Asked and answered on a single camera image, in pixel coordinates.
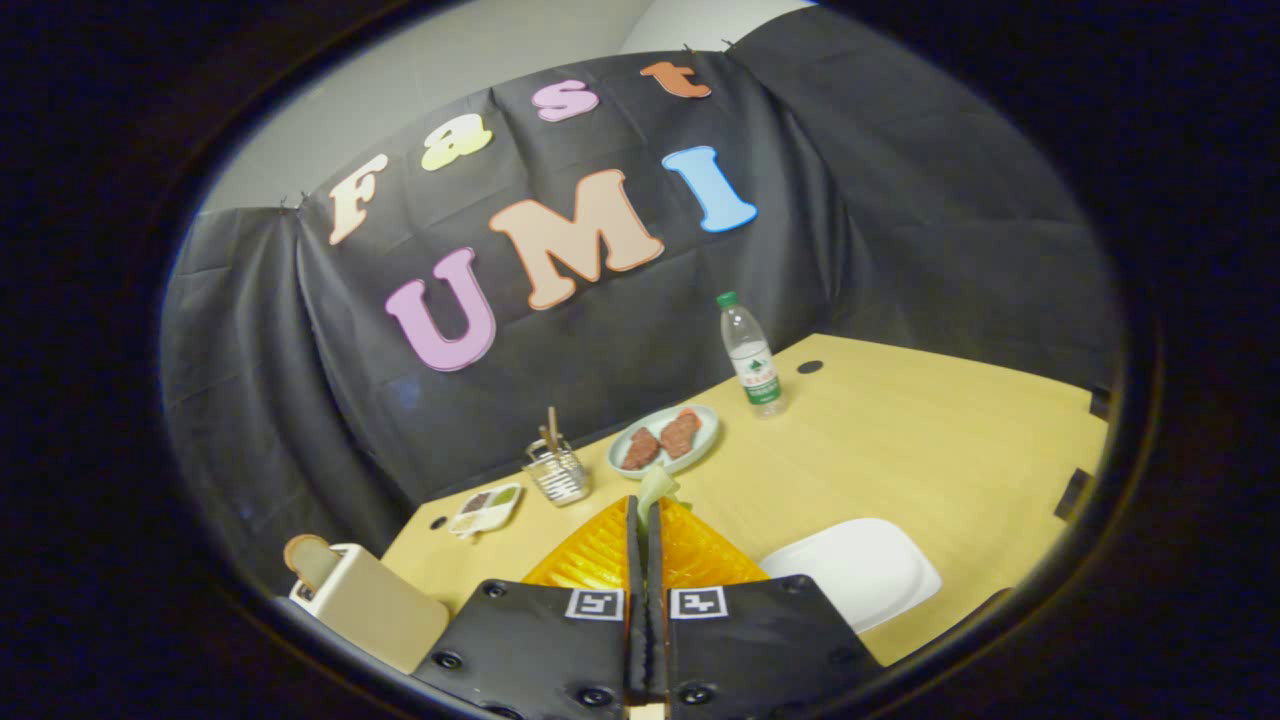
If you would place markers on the white divided condiment dish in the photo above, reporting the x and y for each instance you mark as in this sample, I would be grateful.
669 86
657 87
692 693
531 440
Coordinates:
490 510

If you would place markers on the green lettuce leaf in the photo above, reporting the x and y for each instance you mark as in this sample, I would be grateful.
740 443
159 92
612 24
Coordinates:
655 490

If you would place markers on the brown meat piece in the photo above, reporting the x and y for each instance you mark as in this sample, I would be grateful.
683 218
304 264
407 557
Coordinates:
640 450
680 434

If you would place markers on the wooden stick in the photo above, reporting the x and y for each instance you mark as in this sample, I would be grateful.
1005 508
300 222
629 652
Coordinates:
553 425

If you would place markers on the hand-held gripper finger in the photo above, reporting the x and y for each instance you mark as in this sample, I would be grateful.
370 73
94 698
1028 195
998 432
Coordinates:
657 640
637 640

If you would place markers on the small white plate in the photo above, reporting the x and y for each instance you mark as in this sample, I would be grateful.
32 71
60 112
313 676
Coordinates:
860 570

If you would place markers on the pale green plate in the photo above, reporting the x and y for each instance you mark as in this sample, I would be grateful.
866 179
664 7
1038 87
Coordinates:
706 425

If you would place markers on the toasted bread slice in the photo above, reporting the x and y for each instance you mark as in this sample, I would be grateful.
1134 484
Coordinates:
310 560

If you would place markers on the white toaster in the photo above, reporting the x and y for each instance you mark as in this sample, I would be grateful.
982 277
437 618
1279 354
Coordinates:
380 610

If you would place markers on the clear water bottle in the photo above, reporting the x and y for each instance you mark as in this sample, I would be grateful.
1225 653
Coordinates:
755 365

